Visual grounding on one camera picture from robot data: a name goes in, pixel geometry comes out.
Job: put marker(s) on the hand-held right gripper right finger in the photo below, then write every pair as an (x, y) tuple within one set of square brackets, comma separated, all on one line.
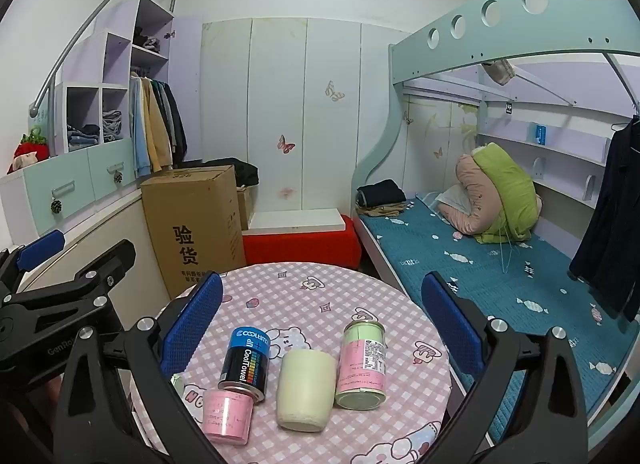
[(452, 324)]

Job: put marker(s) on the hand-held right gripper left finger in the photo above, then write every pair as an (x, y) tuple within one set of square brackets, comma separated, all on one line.
[(192, 324)]

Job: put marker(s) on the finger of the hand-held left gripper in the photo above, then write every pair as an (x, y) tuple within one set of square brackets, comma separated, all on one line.
[(42, 246), (100, 266)]

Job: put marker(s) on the cream cup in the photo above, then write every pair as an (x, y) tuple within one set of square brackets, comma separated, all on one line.
[(305, 389)]

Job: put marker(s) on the black and blue can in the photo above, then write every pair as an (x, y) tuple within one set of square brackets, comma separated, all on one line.
[(247, 361)]

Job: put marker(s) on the purple stair cabinet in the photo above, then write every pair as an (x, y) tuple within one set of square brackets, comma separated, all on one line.
[(75, 178)]

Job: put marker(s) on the blue printed bedsheet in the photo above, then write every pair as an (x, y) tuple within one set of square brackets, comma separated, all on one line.
[(525, 284)]

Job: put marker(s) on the short pink can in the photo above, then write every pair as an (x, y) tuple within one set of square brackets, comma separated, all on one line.
[(227, 414)]

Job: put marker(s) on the red strawberry plush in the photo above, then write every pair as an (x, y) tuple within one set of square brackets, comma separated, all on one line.
[(30, 148)]

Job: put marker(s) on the tall green and pink can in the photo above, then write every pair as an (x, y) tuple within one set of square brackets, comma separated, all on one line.
[(362, 366)]

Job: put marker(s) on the large cardboard box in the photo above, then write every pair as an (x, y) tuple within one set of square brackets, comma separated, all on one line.
[(195, 224)]

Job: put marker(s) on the folded jeans pile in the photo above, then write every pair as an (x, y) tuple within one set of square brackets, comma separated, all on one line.
[(82, 137)]

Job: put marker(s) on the pink checked tablecloth round table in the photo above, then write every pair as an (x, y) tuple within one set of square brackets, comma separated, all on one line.
[(310, 301)]

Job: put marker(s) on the white pillow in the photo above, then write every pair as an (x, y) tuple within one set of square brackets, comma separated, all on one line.
[(452, 199)]

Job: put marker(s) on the small cardboard box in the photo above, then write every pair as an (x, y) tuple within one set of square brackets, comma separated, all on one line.
[(245, 206)]

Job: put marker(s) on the red storage bench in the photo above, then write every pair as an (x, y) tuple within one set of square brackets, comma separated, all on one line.
[(300, 249)]

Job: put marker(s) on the folded beige garment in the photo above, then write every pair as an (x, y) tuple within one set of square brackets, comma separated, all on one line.
[(382, 210)]

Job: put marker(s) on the folded grey clothes pile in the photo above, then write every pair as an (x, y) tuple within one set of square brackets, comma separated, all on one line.
[(112, 126)]

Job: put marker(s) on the green and pink rolled quilt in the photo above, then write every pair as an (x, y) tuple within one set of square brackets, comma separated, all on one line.
[(502, 189)]

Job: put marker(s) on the row of hanging clothes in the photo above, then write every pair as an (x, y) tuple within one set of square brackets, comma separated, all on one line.
[(155, 128)]

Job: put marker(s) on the white board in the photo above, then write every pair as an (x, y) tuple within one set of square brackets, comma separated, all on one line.
[(300, 220)]

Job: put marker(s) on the folded dark clothes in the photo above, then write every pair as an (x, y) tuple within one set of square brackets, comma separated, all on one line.
[(380, 192)]

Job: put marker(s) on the black cloth bag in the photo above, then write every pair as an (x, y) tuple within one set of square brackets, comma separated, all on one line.
[(235, 171)]

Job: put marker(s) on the hanging dark garment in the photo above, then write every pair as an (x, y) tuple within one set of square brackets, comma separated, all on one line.
[(610, 214)]

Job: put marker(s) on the small blue box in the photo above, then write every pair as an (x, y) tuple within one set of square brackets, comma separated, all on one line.
[(540, 134)]

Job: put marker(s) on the white wardrobe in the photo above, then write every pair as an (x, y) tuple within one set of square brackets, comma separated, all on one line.
[(330, 143)]

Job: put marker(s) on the grey metal handrail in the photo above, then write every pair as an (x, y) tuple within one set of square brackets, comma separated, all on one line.
[(90, 28)]

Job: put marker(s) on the dark clothes pile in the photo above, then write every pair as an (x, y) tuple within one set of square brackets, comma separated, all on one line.
[(147, 41)]

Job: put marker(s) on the grey cloth bundle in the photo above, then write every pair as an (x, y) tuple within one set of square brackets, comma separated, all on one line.
[(500, 71)]

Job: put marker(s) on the purple wall shelves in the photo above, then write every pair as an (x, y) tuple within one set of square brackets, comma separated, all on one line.
[(565, 148)]

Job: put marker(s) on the teal bunk bed frame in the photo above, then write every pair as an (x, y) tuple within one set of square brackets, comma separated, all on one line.
[(450, 51)]

